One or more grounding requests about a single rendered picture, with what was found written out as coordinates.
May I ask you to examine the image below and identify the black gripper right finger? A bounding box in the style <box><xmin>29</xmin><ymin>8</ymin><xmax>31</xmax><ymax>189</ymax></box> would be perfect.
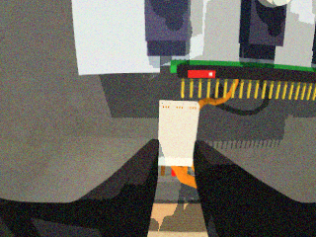
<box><xmin>193</xmin><ymin>141</ymin><xmax>316</xmax><ymax>237</ymax></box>

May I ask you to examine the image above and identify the light grey flat block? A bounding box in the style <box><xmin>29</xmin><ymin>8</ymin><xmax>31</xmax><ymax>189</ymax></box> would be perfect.
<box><xmin>71</xmin><ymin>0</ymin><xmax>316</xmax><ymax>75</ymax></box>

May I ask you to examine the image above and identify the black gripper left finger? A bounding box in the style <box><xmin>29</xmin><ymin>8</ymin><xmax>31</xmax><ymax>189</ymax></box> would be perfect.
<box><xmin>0</xmin><ymin>139</ymin><xmax>159</xmax><ymax>237</ymax></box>

